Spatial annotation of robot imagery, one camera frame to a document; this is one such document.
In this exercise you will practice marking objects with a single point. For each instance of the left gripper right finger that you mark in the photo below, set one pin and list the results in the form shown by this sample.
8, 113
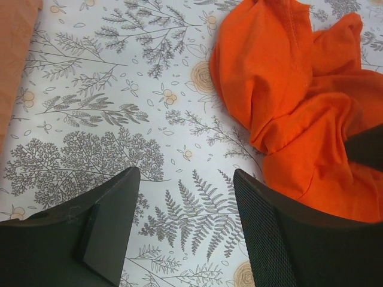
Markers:
290, 244

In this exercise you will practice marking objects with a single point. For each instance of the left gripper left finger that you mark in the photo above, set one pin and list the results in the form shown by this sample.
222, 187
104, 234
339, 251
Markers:
81, 242

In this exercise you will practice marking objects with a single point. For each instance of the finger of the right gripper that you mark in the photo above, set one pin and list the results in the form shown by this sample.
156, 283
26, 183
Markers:
366, 148

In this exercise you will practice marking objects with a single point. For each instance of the orange t-shirt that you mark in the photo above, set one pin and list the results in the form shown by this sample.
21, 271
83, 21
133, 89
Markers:
301, 94

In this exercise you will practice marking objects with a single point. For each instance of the floral patterned table mat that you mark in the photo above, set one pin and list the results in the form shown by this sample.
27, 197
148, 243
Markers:
112, 84

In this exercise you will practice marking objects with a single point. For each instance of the orange plastic basket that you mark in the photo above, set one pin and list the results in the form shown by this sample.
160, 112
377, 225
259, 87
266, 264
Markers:
17, 25

